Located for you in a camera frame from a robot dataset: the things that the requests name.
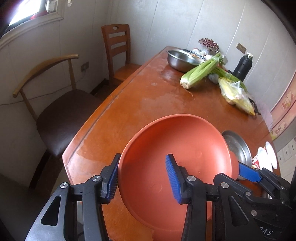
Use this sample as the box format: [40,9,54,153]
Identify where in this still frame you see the pink cartoon printed partition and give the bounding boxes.
[269,86,296,141]

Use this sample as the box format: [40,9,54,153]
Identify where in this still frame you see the red paper bowl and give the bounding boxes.
[265,141,278,171]
[252,146,270,171]

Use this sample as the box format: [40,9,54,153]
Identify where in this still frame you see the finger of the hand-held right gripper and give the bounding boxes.
[238,162,292,202]

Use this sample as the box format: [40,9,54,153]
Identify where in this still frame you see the green vegetable stalks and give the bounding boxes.
[214,66,248,91]

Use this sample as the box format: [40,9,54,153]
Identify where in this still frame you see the celery bunch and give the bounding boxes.
[180,52,223,90]

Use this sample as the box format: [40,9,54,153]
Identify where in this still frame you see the black vegetable peeler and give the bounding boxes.
[250,100,262,115]

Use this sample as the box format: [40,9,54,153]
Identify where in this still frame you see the orange plastic bowl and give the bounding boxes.
[118,114,239,241]

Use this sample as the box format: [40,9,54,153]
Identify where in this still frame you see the window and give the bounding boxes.
[7,0,65,28]

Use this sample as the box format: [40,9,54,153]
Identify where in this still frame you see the slatted wooden chair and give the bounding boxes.
[101,24,142,88]

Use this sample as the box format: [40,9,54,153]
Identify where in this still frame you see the patterned ceramic plate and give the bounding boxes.
[182,48,206,60]

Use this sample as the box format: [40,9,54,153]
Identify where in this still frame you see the small steel bowl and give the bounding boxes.
[221,130,252,181]

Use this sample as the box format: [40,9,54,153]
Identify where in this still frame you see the wooden armchair dark seat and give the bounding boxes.
[13,54,102,189]

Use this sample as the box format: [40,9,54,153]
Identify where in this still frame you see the large steel basin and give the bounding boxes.
[167,49,201,72]

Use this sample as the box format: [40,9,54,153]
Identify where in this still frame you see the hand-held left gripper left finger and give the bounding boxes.
[25,153,122,241]

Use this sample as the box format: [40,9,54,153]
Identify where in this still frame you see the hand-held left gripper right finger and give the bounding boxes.
[165,154,258,241]

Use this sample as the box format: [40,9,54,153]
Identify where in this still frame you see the bag of corn cobs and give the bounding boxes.
[218,77,256,116]

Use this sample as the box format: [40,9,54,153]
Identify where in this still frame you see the black thermos flask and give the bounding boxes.
[232,52,254,81]

